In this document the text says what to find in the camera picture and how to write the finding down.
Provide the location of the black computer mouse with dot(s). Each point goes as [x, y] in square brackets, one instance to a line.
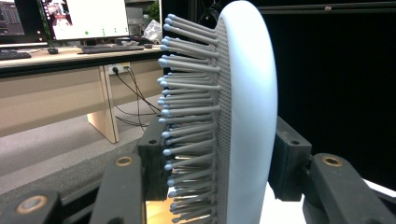
[53, 50]
[148, 45]

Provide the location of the wooden table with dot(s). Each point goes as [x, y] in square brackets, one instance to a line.
[157, 213]

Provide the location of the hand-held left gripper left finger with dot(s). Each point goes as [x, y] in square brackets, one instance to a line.
[152, 161]

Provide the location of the beige office desk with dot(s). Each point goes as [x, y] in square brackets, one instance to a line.
[46, 93]

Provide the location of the green plant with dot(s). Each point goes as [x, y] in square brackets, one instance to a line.
[154, 11]

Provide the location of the white table mat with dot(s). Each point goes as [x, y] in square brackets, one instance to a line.
[311, 214]

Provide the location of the black metal crossbar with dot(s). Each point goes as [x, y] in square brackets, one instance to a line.
[327, 8]

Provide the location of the large computer monitor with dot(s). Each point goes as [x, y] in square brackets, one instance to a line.
[93, 18]

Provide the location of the light blue hairbrush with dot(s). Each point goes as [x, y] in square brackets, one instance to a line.
[249, 102]

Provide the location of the crumpled clear plastic bag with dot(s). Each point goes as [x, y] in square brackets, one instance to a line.
[153, 31]

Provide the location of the dark computer monitor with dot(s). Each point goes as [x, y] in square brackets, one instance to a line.
[11, 18]

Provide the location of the white power socket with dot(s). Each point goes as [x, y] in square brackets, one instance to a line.
[120, 67]

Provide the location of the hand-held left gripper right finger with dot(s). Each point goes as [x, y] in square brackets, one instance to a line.
[288, 161]

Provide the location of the black keyboard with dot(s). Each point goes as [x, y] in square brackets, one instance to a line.
[12, 55]
[109, 48]

